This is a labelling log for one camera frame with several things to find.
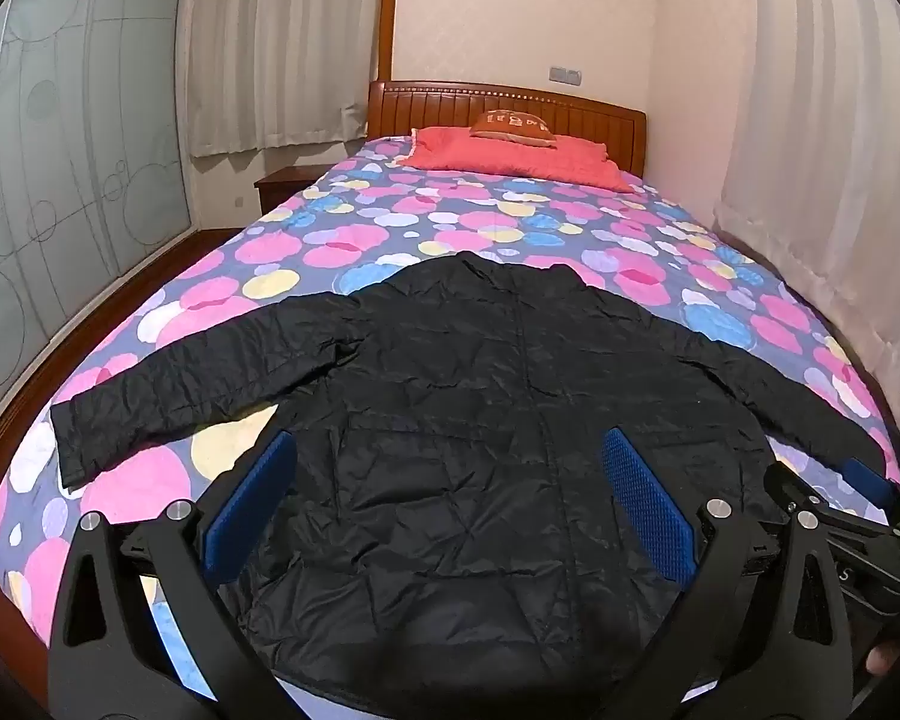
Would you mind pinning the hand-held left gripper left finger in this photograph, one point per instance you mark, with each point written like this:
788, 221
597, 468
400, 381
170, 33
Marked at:
249, 510

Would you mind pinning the frosted glass wardrobe door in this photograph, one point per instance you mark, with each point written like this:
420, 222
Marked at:
67, 165

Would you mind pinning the bed with colourful dotted sheet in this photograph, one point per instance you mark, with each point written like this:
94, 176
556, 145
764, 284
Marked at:
495, 225

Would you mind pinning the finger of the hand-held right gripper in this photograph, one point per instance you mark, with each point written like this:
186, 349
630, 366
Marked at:
868, 476
799, 487

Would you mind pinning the cream curtain beside bed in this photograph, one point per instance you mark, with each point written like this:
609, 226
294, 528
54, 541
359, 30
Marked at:
825, 165

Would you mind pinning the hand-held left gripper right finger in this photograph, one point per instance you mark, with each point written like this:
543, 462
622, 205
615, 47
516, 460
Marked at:
645, 502

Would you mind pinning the person's right hand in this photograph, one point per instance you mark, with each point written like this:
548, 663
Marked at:
883, 661

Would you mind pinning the small orange cushion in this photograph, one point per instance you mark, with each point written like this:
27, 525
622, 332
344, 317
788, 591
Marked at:
511, 126

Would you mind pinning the coral red pillow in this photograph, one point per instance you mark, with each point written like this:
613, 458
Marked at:
525, 157

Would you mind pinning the cream curtain beside wardrobe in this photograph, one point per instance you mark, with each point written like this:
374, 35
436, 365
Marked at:
285, 45

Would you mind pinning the black quilted jacket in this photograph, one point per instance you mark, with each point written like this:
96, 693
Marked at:
457, 390

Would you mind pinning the wooden nightstand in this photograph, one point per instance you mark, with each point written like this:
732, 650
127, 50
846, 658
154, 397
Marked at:
289, 184

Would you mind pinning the tall wooden wall trim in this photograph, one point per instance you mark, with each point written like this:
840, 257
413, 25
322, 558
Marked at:
390, 7

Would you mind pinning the wall socket plate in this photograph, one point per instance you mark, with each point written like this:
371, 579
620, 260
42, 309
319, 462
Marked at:
565, 75

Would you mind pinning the wooden bed headboard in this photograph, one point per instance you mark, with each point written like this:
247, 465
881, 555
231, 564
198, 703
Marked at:
510, 101

